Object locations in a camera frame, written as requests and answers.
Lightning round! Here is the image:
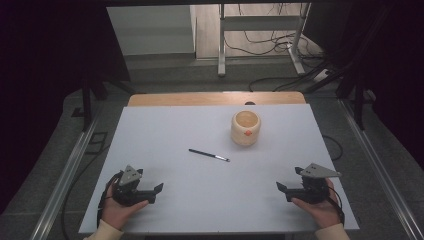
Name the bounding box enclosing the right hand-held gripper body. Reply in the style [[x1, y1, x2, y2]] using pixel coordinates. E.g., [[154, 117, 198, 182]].
[[292, 162, 342, 205]]

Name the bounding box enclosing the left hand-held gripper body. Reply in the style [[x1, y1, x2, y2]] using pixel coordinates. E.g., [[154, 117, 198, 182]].
[[112, 164, 150, 208]]

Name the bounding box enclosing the black pen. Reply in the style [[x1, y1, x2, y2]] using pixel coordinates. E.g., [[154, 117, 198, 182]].
[[188, 148, 231, 163]]

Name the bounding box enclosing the round wooden pen holder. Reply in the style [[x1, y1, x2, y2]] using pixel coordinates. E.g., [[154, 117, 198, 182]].
[[230, 109, 262, 147]]

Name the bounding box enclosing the person's left hand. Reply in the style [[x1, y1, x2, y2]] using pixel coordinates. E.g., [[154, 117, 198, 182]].
[[100, 184, 150, 231]]

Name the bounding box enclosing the person's right hand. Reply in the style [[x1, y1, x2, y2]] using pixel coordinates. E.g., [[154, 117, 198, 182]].
[[290, 178, 342, 230]]

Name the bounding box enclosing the black metal stand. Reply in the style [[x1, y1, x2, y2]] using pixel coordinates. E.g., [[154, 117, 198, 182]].
[[301, 3, 394, 132], [70, 68, 138, 133]]

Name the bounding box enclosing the wooden table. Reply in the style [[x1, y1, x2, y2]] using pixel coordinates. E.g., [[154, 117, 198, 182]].
[[127, 91, 307, 108]]

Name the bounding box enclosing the white power strip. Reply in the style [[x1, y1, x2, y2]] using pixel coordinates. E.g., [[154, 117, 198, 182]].
[[313, 68, 332, 83]]

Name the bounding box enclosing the left hand-held gripper cable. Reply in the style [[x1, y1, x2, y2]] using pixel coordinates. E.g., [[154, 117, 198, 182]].
[[96, 171, 124, 229]]

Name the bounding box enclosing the hand-held gripper cable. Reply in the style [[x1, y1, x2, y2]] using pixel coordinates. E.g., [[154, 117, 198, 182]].
[[327, 185, 346, 225], [96, 171, 124, 229]]

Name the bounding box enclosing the right hand-held gripper cable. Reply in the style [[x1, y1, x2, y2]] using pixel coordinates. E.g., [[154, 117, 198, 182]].
[[327, 185, 346, 225]]

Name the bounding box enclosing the black floor cable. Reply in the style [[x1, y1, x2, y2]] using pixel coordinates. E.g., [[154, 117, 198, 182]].
[[60, 143, 112, 240], [321, 134, 344, 162]]

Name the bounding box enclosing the aluminium floor rail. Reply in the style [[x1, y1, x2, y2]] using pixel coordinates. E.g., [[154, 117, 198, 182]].
[[28, 108, 103, 240], [337, 99, 424, 240]]

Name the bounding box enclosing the tangle of black cables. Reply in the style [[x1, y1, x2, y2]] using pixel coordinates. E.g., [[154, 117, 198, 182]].
[[222, 3, 338, 93]]

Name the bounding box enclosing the white metal desk frame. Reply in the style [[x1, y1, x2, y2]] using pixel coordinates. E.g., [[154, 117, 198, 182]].
[[217, 3, 313, 78]]

